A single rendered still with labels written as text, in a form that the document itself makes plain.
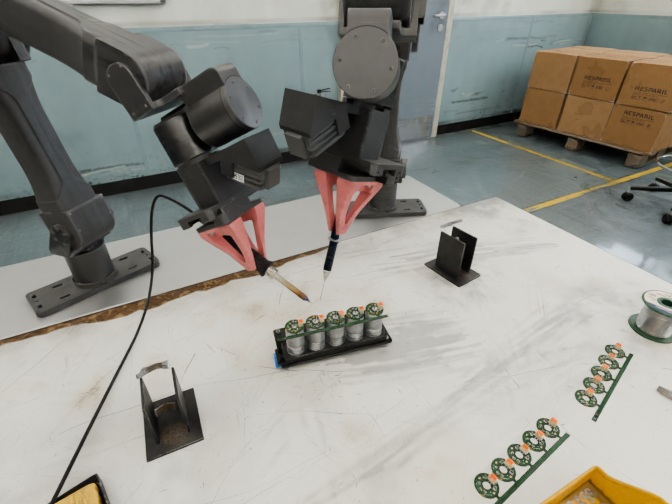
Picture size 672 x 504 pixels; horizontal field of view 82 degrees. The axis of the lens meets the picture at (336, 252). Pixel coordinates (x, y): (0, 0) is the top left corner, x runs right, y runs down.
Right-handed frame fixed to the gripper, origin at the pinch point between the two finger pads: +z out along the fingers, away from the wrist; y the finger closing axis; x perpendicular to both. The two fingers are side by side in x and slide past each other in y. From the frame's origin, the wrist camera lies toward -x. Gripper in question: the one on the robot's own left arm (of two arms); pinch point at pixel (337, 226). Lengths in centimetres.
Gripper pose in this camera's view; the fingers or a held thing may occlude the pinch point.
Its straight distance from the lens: 48.3
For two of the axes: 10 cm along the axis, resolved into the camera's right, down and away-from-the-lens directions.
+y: 7.5, 3.9, -5.4
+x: 6.3, -1.4, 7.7
